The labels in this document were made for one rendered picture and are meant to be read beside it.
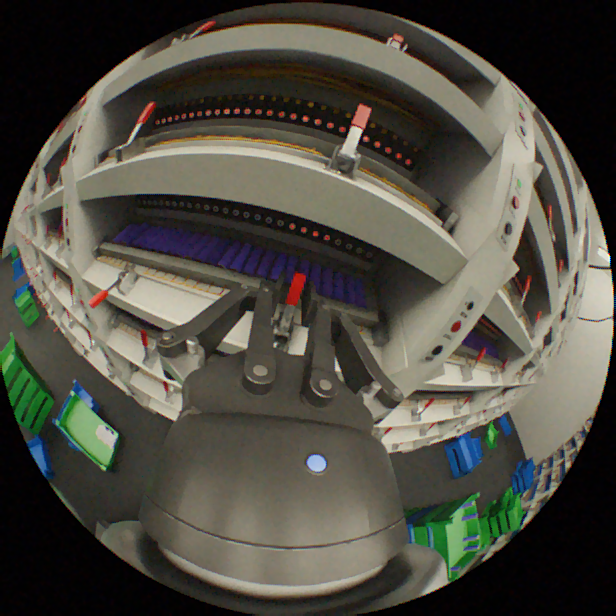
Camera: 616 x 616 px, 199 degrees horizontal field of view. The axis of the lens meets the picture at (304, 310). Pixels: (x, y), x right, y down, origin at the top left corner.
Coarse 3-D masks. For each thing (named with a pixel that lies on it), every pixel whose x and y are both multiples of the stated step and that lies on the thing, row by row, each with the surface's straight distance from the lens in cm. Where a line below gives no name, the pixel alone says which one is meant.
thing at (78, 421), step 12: (72, 396) 107; (72, 408) 112; (84, 408) 109; (60, 420) 109; (72, 420) 111; (84, 420) 108; (96, 420) 105; (72, 432) 111; (84, 432) 108; (84, 444) 108; (96, 444) 105; (96, 456) 105; (108, 456) 103; (108, 468) 100
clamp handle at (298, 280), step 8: (296, 272) 19; (296, 280) 19; (304, 280) 19; (296, 288) 19; (288, 296) 19; (296, 296) 19; (288, 304) 20; (296, 304) 19; (288, 312) 20; (288, 320) 20; (280, 328) 21
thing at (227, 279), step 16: (112, 256) 43; (128, 256) 37; (144, 256) 33; (160, 256) 32; (144, 272) 33; (176, 272) 30; (192, 272) 27; (208, 272) 26; (224, 272) 25; (208, 288) 26; (224, 288) 25; (256, 288) 24; (288, 288) 24; (336, 304) 25; (352, 320) 27; (368, 320) 27
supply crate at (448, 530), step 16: (448, 512) 78; (464, 512) 91; (432, 528) 75; (448, 528) 83; (464, 528) 93; (448, 544) 75; (464, 544) 96; (480, 544) 99; (448, 560) 79; (464, 560) 95; (448, 576) 85
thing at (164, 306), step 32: (128, 224) 54; (224, 224) 35; (256, 224) 33; (96, 256) 47; (352, 256) 33; (96, 288) 43; (160, 288) 30; (384, 288) 33; (160, 320) 28; (384, 320) 28; (288, 352) 22; (384, 352) 28
